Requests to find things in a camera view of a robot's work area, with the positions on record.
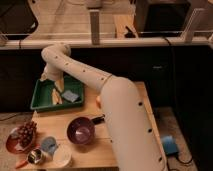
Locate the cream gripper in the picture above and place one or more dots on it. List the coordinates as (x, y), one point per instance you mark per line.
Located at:
(54, 74)

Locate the yellow banana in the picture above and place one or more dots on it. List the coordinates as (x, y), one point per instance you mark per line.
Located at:
(56, 98)

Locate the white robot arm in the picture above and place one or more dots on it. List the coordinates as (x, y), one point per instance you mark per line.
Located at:
(133, 140)

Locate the blue cup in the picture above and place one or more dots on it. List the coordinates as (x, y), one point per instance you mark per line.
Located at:
(49, 145)

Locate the white paper cup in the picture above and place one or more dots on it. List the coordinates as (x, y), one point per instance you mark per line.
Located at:
(62, 156)

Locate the steel measuring cup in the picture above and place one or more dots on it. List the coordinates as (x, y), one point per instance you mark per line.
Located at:
(34, 157)

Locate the green plastic bin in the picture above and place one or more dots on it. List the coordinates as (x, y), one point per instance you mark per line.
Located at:
(42, 96)

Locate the blue grey sponge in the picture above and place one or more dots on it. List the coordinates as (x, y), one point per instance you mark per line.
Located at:
(70, 96)

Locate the orange fruit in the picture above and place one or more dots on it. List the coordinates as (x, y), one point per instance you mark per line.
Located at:
(98, 102)

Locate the purple bowl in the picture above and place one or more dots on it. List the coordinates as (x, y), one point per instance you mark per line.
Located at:
(81, 131)

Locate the bunch of dark grapes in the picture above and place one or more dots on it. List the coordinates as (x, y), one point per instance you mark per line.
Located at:
(26, 133)

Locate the red plate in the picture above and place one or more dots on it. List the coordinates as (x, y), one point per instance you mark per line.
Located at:
(13, 146)

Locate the black handled utensil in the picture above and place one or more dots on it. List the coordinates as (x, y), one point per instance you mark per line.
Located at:
(98, 119)

